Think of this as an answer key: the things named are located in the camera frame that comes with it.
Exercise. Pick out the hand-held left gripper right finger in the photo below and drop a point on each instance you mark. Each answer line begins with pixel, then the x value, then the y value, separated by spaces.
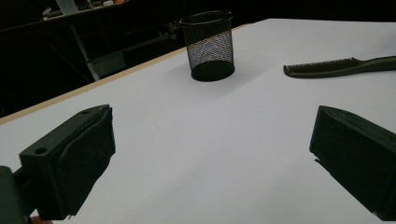
pixel 355 149

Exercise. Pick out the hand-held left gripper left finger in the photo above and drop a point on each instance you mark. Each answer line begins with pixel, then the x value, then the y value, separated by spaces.
pixel 77 161

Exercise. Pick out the black mesh pen holder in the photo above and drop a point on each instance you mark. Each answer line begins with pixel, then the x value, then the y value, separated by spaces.
pixel 211 53

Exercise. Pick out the wooden table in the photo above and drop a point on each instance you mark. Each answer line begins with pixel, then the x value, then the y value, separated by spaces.
pixel 93 86

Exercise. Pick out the white desk leg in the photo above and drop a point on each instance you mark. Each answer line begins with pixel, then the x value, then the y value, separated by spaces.
pixel 84 53

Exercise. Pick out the white table cover sheet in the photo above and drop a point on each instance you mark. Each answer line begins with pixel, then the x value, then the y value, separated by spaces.
pixel 202 140

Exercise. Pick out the wooden background desk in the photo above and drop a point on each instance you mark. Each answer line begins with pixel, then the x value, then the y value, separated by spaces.
pixel 81 11

